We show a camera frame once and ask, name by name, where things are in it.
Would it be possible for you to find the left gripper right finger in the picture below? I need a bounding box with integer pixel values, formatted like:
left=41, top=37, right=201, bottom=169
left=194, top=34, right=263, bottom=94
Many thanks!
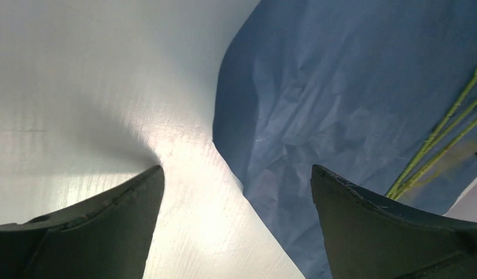
left=311, top=164, right=477, bottom=278

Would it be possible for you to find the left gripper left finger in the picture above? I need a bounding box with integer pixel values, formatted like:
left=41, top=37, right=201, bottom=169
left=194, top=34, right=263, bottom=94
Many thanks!
left=0, top=166, right=165, bottom=278

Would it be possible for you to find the blue wrapping paper sheet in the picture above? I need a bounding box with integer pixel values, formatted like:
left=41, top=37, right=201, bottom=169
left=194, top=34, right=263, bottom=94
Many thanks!
left=213, top=1, right=477, bottom=278

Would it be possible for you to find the fake pink flower bouquet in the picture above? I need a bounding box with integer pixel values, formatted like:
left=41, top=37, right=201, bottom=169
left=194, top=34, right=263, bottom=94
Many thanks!
left=385, top=65, right=477, bottom=200

